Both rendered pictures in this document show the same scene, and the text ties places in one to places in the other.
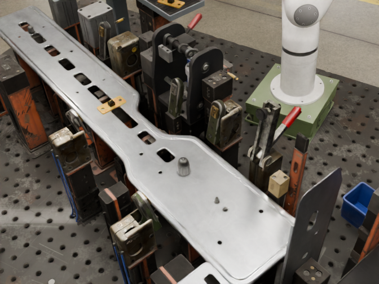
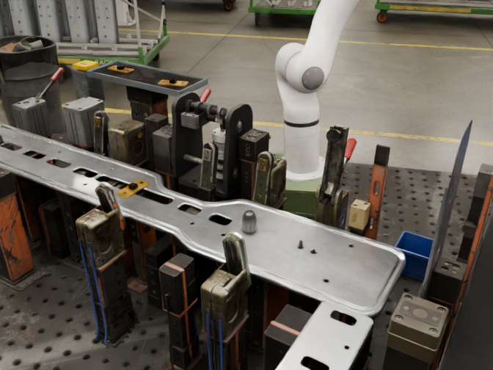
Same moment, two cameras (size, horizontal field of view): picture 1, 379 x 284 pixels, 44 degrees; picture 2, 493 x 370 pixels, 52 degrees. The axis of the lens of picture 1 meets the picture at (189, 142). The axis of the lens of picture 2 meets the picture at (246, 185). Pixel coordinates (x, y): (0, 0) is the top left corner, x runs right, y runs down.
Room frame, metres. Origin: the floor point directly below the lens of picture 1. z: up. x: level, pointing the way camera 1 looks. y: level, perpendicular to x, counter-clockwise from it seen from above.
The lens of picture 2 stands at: (-0.07, 0.37, 1.65)
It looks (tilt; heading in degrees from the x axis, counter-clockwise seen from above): 30 degrees down; 338
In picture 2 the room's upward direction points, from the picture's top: straight up
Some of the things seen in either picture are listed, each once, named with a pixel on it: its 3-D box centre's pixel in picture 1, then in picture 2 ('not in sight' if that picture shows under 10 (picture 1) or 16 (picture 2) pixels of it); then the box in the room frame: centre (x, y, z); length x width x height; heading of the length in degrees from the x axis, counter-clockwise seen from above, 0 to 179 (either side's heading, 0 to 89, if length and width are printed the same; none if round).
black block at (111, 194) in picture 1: (122, 226); (182, 317); (0.74, 0.20, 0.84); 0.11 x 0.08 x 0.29; 127
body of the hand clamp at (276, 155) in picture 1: (261, 197); (326, 252); (0.78, -0.19, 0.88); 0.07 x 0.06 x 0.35; 127
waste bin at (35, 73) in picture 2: not in sight; (29, 91); (3.88, 0.52, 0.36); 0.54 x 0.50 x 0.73; 146
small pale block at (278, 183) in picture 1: (273, 222); (351, 270); (0.70, -0.20, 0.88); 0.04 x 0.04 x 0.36; 37
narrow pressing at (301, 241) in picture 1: (308, 236); (444, 219); (0.47, -0.21, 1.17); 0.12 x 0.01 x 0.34; 127
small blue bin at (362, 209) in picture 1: (364, 209); (414, 257); (0.82, -0.51, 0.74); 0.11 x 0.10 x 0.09; 37
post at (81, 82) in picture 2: (119, 21); (96, 130); (1.65, 0.25, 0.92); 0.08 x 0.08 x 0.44; 37
